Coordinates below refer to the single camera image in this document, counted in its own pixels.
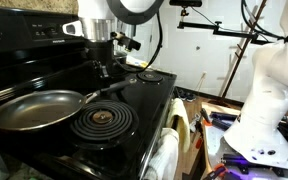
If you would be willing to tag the small front right burner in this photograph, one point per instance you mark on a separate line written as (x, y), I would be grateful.
(150, 77)

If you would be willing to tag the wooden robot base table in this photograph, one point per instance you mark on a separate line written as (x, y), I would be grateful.
(215, 147)

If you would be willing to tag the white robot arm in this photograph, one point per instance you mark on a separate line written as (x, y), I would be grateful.
(254, 133)

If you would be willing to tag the black electric stove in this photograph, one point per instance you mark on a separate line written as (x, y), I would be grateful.
(35, 55)

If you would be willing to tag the wooden ladder frame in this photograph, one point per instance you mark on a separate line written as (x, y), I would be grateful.
(251, 20)

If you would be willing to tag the yellow dish towel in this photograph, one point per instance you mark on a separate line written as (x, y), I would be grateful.
(178, 116)

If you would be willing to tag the small steel pot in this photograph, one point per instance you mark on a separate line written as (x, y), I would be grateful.
(120, 56)

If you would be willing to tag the black camera stand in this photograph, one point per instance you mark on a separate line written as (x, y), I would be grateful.
(214, 26)

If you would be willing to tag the white dish towel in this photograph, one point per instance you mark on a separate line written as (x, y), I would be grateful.
(163, 164)

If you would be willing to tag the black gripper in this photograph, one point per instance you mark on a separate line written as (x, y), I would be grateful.
(101, 55)

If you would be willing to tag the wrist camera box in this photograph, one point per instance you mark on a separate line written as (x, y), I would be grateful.
(125, 41)

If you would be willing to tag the pair of shoes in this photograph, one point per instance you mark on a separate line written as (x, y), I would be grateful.
(186, 96)

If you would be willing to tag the black frying pan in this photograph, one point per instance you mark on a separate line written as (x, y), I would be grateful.
(45, 108)

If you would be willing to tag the black orange clamp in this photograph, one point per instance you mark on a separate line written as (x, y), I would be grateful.
(206, 117)

